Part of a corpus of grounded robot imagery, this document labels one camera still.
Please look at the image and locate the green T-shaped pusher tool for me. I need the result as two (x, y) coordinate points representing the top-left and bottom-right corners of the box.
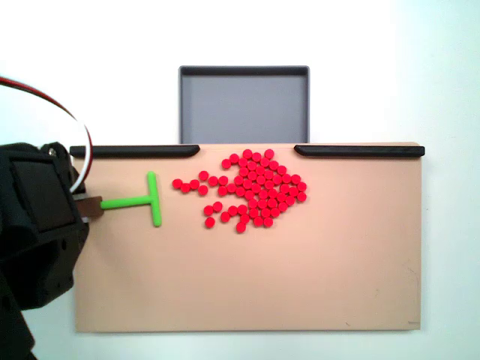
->
(76, 170), (164, 228)

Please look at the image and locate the pile of red granules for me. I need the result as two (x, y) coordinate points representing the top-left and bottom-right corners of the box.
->
(172, 148), (308, 234)

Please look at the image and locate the grey container tray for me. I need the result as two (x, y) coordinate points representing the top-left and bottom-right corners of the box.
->
(178, 65), (311, 145)

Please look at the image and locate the beige board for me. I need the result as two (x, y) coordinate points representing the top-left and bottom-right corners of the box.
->
(70, 141), (423, 334)

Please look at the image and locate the red white black servo cable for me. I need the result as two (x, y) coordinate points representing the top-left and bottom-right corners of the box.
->
(0, 74), (93, 194)

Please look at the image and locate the black edge rail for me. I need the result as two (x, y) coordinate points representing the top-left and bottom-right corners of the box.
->
(69, 145), (201, 158)
(293, 144), (426, 159)

